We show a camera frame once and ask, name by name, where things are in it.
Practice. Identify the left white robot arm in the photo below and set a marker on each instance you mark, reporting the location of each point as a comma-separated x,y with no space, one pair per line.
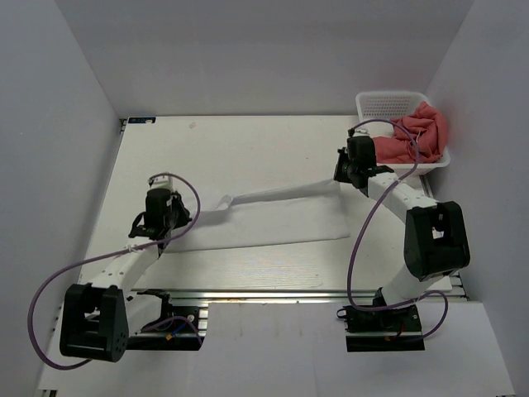
99,316

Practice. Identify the blue table label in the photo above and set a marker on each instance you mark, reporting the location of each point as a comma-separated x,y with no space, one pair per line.
141,120

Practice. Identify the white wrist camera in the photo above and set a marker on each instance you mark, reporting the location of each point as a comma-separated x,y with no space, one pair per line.
359,131
161,182

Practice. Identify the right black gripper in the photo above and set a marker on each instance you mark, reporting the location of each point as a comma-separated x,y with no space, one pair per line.
340,175

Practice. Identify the white plastic basket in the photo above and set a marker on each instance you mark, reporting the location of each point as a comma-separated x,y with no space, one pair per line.
393,105

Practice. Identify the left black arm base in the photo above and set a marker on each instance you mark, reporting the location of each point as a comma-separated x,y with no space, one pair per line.
159,322

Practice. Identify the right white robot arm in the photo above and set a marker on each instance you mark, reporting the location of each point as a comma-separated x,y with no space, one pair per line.
435,239

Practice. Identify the white t shirt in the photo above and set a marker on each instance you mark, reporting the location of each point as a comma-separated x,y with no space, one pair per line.
304,213

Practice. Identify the pink t shirt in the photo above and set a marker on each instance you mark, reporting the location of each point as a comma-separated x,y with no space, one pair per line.
426,126

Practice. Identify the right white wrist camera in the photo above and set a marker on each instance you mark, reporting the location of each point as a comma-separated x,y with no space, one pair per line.
359,131

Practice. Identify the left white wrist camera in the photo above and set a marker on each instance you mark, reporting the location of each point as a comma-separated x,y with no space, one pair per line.
161,182

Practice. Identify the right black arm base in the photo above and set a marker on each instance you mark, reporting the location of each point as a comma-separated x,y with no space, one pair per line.
377,327

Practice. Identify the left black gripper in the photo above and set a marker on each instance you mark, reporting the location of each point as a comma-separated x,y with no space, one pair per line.
185,213

